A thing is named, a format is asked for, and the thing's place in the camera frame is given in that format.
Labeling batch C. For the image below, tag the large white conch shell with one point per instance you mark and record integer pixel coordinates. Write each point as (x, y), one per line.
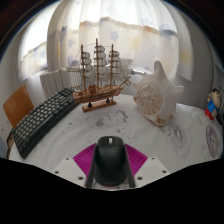
(156, 100)

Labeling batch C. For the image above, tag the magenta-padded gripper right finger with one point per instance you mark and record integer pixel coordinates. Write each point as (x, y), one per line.
(137, 159)

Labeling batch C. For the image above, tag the brown wooden chair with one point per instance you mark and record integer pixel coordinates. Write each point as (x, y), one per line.
(18, 105)

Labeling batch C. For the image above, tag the black keyboard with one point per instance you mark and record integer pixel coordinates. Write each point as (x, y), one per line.
(41, 118)

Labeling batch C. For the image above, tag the white star-print curtain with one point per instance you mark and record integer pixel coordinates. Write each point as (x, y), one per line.
(133, 36)

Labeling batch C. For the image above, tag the white printed tablecloth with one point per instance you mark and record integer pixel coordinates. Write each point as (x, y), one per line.
(133, 130)

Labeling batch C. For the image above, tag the white radiator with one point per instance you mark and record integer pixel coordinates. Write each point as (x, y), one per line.
(51, 81)

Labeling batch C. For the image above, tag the cartoon boy clock figurine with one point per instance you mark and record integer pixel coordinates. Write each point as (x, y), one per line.
(212, 106)

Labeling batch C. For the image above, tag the wooden model sailing ship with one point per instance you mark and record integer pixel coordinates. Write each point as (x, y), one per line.
(96, 93)

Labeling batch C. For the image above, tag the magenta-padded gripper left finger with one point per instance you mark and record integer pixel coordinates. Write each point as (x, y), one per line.
(81, 159)

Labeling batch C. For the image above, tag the black computer mouse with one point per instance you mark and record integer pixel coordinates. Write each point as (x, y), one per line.
(110, 161)

